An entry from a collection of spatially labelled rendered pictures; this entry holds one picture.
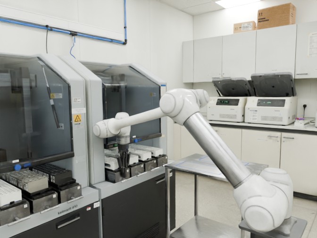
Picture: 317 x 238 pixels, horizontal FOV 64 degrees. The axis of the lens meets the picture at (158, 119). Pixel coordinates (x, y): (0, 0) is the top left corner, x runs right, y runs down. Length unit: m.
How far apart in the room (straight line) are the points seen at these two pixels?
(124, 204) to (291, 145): 2.36
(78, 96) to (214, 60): 2.94
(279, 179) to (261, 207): 0.25
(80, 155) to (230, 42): 3.07
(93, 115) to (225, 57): 2.84
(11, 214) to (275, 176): 1.26
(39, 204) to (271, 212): 1.11
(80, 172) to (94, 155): 0.14
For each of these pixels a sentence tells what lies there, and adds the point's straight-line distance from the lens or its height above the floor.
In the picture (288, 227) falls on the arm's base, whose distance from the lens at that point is 1.42.
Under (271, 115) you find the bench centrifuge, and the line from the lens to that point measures 3.62.
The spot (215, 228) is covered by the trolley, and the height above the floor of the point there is 0.28.
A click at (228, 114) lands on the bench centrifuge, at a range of 3.82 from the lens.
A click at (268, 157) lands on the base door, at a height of 0.48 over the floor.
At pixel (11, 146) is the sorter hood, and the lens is 1.48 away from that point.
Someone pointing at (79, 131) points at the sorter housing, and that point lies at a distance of 1.68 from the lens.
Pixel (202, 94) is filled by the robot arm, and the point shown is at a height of 1.34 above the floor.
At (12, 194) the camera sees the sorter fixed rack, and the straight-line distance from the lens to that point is 1.49.
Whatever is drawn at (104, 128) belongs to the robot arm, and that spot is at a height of 1.13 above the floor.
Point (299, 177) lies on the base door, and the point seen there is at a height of 0.28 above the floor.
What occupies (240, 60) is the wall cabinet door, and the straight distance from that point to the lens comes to 4.07.
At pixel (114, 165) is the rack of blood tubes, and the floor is 0.84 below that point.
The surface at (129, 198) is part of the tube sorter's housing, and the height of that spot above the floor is 0.59.
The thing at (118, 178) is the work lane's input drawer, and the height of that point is 0.76.
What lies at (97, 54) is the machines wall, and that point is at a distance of 3.19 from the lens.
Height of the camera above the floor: 1.35
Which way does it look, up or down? 6 degrees down
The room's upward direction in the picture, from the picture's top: 1 degrees counter-clockwise
